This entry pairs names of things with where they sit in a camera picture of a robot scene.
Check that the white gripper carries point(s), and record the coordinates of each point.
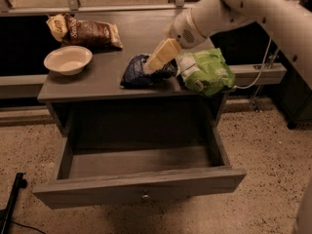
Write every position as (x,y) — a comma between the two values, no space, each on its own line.
(181,29)

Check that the blue chip bag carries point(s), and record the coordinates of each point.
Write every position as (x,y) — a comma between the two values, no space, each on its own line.
(134,76)

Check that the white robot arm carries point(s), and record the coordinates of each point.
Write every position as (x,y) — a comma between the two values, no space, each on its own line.
(287,23)

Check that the green chip bag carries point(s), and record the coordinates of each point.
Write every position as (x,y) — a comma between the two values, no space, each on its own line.
(205,72)

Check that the brown chip bag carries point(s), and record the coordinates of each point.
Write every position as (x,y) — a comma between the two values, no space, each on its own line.
(86,33)

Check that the grey open top drawer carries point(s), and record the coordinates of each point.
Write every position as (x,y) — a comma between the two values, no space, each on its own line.
(94,172)

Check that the grey wooden cabinet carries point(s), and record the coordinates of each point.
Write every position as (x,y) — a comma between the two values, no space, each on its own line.
(92,104)

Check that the white bowl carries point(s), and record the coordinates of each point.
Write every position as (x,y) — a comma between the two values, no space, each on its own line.
(68,60)

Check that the dark side cabinet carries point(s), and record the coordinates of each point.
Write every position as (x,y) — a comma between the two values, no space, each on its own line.
(295,98)

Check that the black floor stand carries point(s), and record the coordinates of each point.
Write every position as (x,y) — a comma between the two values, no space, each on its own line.
(6,214)

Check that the metal railing frame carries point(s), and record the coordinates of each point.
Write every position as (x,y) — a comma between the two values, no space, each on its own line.
(97,4)

